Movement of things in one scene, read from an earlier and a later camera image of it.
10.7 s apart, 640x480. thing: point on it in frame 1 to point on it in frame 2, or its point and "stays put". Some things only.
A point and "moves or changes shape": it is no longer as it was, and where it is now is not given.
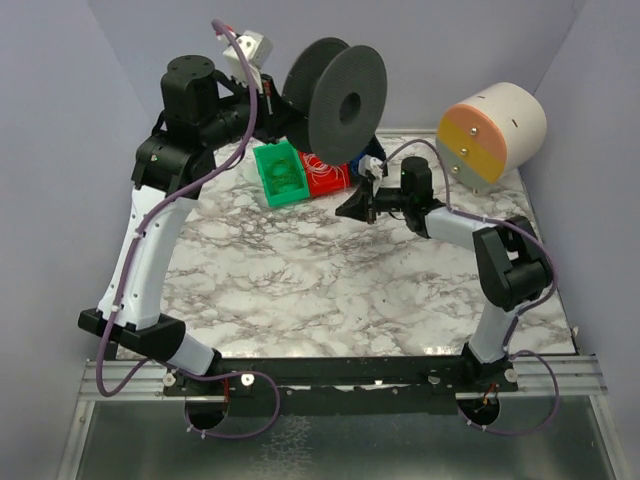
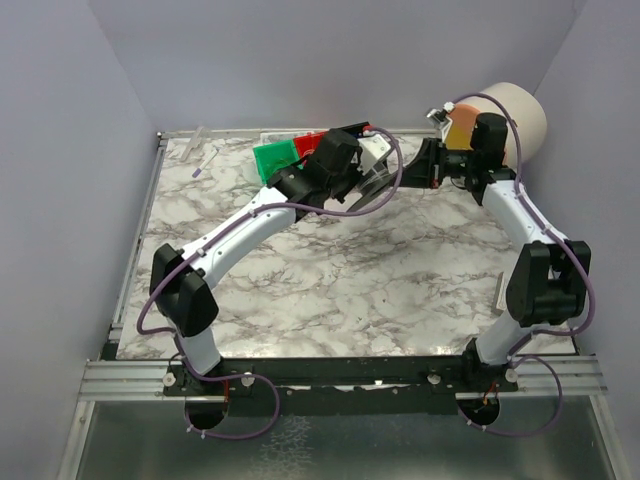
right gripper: [373, 201] to [433, 163]
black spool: [341, 90] moves or changes shape
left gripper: [273, 107] to [347, 181]
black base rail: [341, 385] stays put
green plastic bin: [281, 172] stays put
